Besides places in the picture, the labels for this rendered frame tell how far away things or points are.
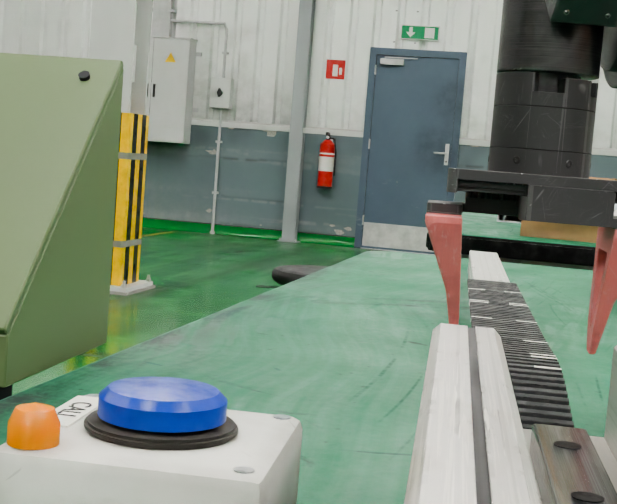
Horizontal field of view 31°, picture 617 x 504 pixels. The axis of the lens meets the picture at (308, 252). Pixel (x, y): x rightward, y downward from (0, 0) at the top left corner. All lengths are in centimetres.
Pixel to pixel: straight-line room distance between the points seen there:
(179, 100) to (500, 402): 1155
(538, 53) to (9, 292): 33
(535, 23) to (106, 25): 632
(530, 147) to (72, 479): 37
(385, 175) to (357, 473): 1100
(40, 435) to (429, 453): 12
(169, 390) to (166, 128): 1154
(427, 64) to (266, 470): 1122
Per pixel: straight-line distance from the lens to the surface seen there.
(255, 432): 35
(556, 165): 62
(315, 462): 55
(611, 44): 65
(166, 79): 1191
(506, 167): 62
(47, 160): 74
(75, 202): 74
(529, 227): 261
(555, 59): 62
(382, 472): 54
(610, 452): 44
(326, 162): 1148
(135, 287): 687
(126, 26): 684
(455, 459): 25
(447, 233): 61
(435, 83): 1149
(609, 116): 1144
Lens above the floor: 93
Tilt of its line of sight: 5 degrees down
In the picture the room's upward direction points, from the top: 4 degrees clockwise
